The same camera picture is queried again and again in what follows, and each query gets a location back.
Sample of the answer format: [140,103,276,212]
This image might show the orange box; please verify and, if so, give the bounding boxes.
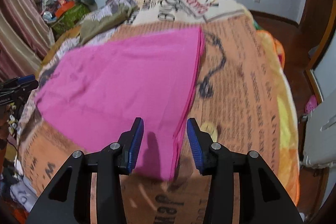
[55,1,75,18]

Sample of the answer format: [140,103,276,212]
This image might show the olive green pants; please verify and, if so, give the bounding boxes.
[79,4,138,46]

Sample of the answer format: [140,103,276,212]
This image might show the newspaper print bed blanket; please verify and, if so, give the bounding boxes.
[18,0,299,223]

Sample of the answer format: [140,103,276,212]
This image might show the white appliance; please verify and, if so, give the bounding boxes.
[302,92,336,168]

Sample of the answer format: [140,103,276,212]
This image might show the white wardrobe sliding door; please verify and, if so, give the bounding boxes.
[305,0,336,105]

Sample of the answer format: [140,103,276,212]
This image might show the striped pink curtain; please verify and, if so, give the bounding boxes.
[1,0,55,81]

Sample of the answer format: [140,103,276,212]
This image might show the pink pants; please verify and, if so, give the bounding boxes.
[35,26,205,181]

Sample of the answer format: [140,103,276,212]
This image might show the brown wooden door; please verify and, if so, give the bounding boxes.
[299,0,335,71]

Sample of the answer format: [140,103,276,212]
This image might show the wooden lap desk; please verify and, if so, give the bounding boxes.
[41,26,81,67]

